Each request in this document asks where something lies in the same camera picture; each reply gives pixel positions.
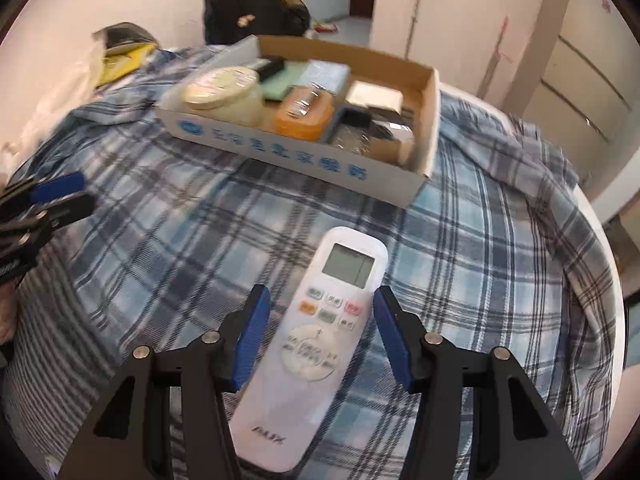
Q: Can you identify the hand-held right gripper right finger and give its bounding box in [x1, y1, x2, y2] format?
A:
[372, 285, 583, 480]

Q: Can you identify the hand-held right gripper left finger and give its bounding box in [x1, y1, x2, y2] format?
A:
[59, 284, 272, 480]

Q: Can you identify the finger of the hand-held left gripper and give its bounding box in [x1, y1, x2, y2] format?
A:
[0, 192, 97, 248]
[0, 172, 86, 206]

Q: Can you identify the white remote control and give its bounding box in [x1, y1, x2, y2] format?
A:
[234, 226, 390, 473]

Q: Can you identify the cream round jar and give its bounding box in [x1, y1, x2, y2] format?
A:
[181, 66, 266, 128]

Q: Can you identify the shallow cardboard box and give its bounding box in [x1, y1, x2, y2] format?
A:
[159, 34, 441, 209]

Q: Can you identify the orange soap bar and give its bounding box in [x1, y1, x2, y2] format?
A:
[272, 86, 337, 142]

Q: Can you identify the small black box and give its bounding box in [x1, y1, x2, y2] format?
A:
[340, 105, 373, 128]

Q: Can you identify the green box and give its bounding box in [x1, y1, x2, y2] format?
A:
[260, 60, 311, 103]

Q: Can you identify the black slim device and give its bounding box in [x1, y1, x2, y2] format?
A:
[255, 57, 287, 81]

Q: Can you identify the black cube with silver face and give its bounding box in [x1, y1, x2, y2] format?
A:
[346, 80, 405, 111]

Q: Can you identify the light blue packet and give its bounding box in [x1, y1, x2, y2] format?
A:
[299, 59, 351, 93]

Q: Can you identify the clear plastic bag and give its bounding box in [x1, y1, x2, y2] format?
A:
[0, 40, 108, 171]

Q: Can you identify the grey striped cloth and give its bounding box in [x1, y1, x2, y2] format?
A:
[0, 245, 131, 480]

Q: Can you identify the blue plaid cloth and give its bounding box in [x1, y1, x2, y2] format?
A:
[10, 45, 623, 480]

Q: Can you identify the yellow black bag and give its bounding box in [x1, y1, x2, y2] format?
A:
[97, 42, 158, 88]

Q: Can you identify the grey bag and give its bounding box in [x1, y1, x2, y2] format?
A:
[91, 22, 156, 53]

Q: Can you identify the black jacket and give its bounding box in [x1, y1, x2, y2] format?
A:
[202, 0, 311, 46]

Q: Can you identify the beige refrigerator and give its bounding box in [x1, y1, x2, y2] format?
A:
[505, 0, 640, 201]

